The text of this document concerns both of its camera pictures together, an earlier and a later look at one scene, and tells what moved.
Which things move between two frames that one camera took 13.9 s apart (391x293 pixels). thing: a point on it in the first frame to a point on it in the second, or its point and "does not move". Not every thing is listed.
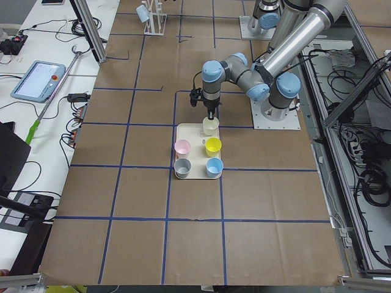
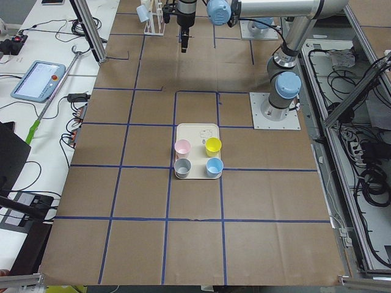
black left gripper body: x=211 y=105 to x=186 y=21
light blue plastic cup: x=142 y=13 does not move
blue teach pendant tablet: x=39 y=81 does not move
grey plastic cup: x=182 y=166 does not move
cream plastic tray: x=198 y=155 does not move
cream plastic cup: x=211 y=126 to x=148 y=3
